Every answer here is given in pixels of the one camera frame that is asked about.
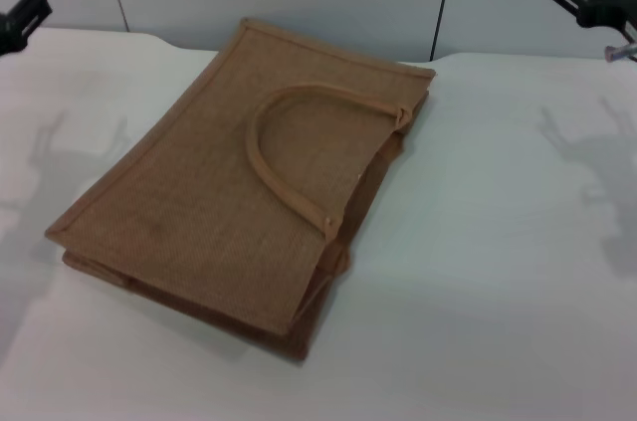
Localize brown jute handbag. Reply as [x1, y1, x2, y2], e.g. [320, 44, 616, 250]
[44, 17, 438, 362]

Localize silver right gripper thumbscrew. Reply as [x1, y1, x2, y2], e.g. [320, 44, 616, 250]
[604, 42, 637, 63]

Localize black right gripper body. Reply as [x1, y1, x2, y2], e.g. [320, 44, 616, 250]
[589, 0, 637, 39]

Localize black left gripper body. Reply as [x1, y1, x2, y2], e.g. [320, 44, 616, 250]
[0, 10, 26, 58]

